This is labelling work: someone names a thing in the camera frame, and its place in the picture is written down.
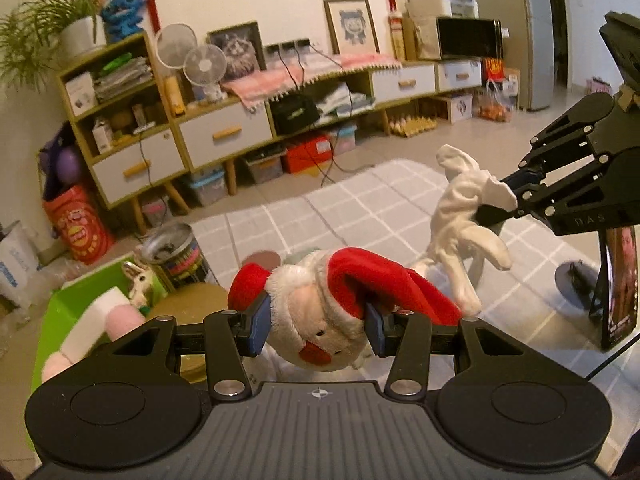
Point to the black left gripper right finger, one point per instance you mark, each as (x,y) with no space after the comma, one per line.
(406,337)

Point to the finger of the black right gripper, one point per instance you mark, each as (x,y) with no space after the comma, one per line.
(495,212)

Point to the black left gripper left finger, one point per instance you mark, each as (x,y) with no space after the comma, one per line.
(229,337)

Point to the white rabbit plush toy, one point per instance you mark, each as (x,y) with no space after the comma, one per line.
(458,243)

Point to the Santa Claus plush toy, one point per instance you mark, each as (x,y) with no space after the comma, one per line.
(318,304)

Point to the round gold tin lid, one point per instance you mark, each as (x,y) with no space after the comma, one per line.
(190,304)

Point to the small beige bunny doll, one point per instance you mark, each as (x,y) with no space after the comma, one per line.
(141,289)

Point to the open tin can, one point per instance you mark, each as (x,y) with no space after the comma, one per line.
(175,256)

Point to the pink plush toy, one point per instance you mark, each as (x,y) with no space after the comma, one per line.
(121,321)

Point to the white cardboard box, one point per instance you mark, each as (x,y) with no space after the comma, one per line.
(454,108)

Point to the grey checkered floor mat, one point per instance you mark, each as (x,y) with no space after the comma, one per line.
(387,210)

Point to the grey refrigerator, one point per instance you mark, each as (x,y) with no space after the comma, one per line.
(529,47)

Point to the smartphone on stand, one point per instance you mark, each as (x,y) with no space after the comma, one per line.
(619,269)

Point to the white foam block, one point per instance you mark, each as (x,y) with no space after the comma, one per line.
(91,325)

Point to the egg carton tray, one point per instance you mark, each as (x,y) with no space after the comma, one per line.
(409,126)

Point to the clear plastic storage box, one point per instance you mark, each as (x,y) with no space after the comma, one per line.
(209,189)

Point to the black microwave oven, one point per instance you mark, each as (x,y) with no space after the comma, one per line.
(442,37)

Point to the red snack bag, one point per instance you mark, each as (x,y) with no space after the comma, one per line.
(76,220)

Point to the red storage box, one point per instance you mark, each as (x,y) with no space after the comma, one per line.
(306,152)

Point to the long low TV cabinet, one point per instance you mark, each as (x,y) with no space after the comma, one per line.
(380,85)

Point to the white printer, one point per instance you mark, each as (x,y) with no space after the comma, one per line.
(420,9)

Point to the wooden shelf cabinet with drawers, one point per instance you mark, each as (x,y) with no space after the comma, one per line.
(133,142)

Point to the white sack bag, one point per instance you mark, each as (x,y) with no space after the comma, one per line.
(19,263)

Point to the black bag on shelf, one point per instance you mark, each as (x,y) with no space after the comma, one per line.
(293,112)

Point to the purple balloon toy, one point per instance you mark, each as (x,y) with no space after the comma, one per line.
(61,163)

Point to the pink cloth runner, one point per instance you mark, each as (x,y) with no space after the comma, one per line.
(263,86)

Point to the framed cartoon drawing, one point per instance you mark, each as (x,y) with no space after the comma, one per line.
(351,26)

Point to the white desk fan front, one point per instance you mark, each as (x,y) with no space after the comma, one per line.
(205,67)

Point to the white desk fan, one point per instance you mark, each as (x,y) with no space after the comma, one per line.
(173,43)
(205,67)

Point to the framed cat picture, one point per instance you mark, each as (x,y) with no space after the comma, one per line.
(242,47)

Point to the white desk fan rear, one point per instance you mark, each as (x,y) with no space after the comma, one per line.
(173,43)

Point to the blue plush monster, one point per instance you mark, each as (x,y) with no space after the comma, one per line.
(122,19)

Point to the potted green plant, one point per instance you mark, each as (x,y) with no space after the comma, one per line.
(38,36)

